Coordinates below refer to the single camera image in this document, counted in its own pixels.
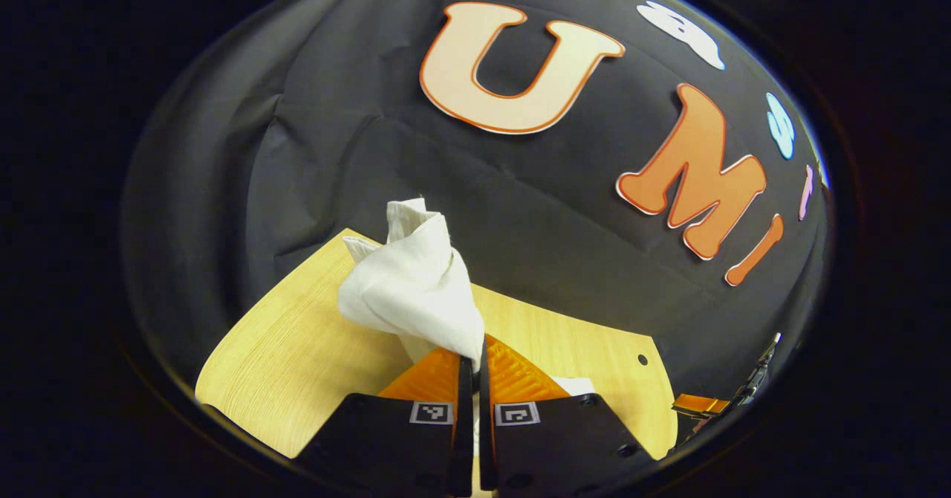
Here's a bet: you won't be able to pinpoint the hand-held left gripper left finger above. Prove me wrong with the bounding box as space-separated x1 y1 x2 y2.
294 347 476 498

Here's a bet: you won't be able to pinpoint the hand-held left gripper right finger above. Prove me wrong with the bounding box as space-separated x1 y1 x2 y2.
478 332 660 498

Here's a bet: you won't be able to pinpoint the white jeans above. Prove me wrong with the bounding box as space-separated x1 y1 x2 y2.
338 198 597 439

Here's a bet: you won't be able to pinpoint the black backdrop cloth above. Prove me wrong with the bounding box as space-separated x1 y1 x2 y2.
123 0 831 413

